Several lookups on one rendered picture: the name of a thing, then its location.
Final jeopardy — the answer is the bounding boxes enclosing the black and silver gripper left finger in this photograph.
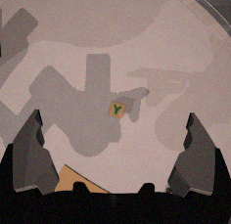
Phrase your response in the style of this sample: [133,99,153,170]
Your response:
[0,110,60,224]

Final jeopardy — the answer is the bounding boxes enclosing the tan flat mat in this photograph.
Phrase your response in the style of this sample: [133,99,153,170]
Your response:
[55,165,111,194]

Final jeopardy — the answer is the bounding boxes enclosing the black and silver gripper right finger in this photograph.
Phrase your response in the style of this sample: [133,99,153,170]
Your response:
[167,112,231,224]

